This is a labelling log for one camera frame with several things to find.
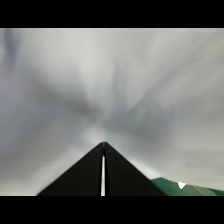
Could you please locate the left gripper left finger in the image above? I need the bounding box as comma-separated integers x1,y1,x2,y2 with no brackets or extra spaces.
36,141,105,197

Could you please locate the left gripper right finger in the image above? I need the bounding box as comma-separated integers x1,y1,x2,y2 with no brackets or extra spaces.
103,141,167,197

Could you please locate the light blue shirt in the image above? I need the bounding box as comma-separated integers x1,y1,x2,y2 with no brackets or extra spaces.
0,28,224,197

